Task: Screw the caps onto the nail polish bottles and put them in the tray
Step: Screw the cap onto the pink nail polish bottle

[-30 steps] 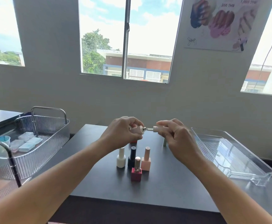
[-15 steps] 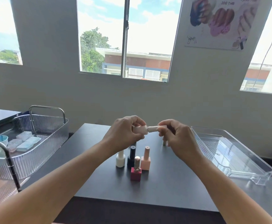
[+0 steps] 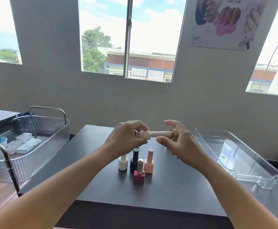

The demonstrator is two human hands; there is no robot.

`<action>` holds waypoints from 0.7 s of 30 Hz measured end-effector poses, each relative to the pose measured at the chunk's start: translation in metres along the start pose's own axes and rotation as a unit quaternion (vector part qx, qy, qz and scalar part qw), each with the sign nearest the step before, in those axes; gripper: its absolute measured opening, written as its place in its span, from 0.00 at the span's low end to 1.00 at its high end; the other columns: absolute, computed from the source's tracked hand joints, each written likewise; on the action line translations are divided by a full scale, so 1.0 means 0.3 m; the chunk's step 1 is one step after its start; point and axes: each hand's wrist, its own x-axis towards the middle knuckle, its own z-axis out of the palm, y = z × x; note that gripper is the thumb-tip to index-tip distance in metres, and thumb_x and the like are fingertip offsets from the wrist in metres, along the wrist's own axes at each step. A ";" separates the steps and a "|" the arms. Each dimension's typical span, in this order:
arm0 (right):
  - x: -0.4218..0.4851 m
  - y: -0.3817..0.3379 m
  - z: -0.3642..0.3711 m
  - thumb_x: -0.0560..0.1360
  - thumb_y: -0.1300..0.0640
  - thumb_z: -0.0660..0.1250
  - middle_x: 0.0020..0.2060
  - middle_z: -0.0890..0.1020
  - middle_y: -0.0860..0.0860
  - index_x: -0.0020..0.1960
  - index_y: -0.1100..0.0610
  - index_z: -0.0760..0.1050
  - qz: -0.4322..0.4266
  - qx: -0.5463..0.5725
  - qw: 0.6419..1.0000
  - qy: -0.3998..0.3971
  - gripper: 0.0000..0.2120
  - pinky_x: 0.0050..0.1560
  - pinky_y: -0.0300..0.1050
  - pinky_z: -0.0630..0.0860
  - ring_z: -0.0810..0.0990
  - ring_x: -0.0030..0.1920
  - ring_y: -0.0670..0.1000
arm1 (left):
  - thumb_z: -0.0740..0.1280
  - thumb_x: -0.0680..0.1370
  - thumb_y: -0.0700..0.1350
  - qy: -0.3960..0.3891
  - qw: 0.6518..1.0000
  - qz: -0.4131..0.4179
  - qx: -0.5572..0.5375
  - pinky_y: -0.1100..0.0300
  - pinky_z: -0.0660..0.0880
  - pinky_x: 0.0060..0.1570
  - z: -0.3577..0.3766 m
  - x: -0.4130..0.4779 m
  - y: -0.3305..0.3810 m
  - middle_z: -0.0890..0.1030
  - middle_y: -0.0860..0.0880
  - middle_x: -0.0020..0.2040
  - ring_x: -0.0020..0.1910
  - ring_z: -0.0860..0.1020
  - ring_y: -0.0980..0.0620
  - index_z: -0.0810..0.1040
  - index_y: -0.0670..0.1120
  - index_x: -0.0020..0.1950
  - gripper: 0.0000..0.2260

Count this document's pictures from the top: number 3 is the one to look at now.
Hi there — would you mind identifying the light blue flat box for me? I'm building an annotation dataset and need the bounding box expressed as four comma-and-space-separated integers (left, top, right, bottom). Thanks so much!
16, 138, 42, 154

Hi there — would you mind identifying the sliding glass window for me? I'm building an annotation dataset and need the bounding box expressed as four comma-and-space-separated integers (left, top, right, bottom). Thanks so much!
78, 0, 189, 84

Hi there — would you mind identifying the narrow glass window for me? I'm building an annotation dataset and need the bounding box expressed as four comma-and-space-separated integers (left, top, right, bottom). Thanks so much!
0, 0, 23, 65

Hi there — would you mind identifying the thin black cable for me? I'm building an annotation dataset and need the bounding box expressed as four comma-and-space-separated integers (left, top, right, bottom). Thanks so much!
258, 0, 278, 93

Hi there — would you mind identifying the beige nail polish bottle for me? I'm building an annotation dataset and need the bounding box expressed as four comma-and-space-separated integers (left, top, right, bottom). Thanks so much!
135, 130, 177, 140

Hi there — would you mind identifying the person's left hand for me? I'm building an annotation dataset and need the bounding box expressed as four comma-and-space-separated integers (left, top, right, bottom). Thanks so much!
103, 120, 151, 160

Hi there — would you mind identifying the clear ribbed cart basket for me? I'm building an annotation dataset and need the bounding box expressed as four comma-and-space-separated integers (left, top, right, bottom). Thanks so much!
0, 111, 70, 212

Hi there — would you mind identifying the white nail polish bottle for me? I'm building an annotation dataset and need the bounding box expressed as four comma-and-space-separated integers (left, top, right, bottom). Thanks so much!
118, 155, 129, 171

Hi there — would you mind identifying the green tree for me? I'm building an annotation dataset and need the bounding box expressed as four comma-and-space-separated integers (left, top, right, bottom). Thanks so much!
81, 26, 122, 74

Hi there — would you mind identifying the metal cart handle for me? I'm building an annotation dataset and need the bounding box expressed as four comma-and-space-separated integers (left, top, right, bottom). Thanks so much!
28, 106, 68, 139
0, 141, 21, 197

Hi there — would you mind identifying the pink nail polish bottle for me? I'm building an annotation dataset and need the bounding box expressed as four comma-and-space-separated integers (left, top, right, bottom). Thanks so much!
144, 148, 155, 174

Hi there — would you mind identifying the person's left forearm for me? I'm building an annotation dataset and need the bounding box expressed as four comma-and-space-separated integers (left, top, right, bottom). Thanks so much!
0, 144, 120, 229

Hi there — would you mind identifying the wide glass window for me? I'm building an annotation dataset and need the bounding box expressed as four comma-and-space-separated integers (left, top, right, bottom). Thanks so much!
245, 0, 278, 97

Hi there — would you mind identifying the person's right hand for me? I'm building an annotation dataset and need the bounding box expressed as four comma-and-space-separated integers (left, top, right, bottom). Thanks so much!
156, 120, 210, 171

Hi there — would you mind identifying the clear plastic tray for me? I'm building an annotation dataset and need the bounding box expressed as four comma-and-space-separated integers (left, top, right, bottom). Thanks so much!
195, 127, 278, 190

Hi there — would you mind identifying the clear box with pink contents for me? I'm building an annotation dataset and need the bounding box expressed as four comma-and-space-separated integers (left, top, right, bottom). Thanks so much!
6, 141, 23, 155

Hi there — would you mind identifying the red brick building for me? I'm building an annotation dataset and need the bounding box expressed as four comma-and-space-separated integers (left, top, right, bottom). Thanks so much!
97, 47, 176, 83

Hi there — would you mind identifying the black nail polish bottle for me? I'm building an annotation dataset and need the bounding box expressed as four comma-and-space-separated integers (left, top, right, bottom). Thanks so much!
130, 147, 140, 172

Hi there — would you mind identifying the red gold-capped nail polish bottle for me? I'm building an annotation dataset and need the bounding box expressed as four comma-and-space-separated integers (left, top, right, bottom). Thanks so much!
133, 159, 145, 185

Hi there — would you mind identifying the person's right forearm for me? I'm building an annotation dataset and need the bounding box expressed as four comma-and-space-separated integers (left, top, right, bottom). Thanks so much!
196, 160, 278, 229

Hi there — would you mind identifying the nail art poster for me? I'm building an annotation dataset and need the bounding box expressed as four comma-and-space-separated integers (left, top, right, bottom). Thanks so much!
189, 0, 278, 51

